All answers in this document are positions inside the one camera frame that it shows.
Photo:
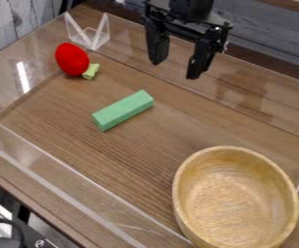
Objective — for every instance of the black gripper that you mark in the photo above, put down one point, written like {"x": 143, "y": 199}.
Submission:
{"x": 191, "y": 20}

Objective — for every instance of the red plush strawberry toy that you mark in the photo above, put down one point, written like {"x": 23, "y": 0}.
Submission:
{"x": 74, "y": 61}

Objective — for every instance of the green foam block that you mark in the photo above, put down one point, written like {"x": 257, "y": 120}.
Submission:
{"x": 122, "y": 110}

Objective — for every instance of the wooden bowl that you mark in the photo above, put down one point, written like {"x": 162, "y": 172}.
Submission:
{"x": 234, "y": 199}

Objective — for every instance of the black metal table leg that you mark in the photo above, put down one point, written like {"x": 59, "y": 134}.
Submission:
{"x": 21, "y": 212}

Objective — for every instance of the clear acrylic corner bracket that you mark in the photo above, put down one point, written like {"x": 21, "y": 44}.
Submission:
{"x": 89, "y": 37}

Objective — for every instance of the clear acrylic enclosure wall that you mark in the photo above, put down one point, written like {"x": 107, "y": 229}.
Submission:
{"x": 101, "y": 185}

